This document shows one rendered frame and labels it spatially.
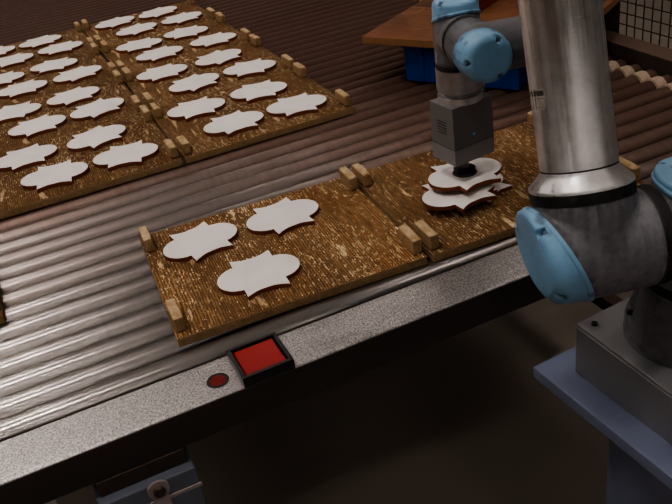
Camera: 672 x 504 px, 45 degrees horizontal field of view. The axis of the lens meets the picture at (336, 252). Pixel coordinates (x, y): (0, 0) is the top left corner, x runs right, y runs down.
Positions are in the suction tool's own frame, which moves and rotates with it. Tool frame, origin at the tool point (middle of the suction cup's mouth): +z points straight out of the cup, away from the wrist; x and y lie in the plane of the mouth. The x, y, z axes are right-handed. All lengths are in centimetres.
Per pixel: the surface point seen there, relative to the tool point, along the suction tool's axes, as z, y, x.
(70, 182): 2, 56, -63
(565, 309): 97, -79, -54
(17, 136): 2, 59, -101
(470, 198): 0.6, 3.3, 5.6
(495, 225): 3.1, 3.5, 12.0
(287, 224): 2.3, 29.8, -12.2
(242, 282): 2.3, 44.0, -0.8
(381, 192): 3.1, 10.5, -11.6
